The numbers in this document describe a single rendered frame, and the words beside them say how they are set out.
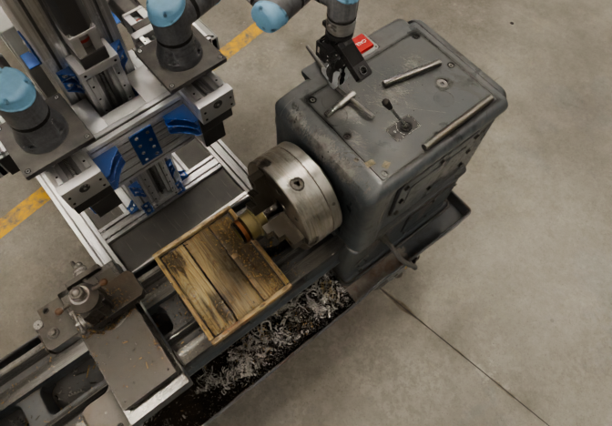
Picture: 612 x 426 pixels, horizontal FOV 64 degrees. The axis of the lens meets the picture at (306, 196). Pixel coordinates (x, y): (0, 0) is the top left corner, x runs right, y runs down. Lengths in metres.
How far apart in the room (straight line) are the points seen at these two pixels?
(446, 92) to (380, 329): 1.33
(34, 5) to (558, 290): 2.54
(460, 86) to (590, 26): 2.52
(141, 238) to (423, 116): 1.53
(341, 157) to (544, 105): 2.21
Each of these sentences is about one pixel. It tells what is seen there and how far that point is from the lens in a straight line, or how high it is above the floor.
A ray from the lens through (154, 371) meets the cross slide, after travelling 1.51.
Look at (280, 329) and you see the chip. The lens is 1.89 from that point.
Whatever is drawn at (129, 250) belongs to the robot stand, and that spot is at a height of 0.21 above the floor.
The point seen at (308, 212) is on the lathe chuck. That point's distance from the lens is 1.35.
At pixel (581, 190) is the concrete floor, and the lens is 3.17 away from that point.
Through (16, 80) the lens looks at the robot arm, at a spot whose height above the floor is 1.39.
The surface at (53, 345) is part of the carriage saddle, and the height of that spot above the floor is 0.91.
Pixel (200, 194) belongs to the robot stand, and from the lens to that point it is 2.53.
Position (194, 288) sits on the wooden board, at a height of 0.89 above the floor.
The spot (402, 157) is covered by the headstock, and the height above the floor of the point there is 1.26.
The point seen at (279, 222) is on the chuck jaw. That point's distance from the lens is 1.44.
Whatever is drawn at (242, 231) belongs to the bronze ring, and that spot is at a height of 1.11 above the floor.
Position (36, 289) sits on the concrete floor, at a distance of 2.82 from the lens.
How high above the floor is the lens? 2.41
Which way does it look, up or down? 63 degrees down
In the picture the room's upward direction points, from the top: 3 degrees clockwise
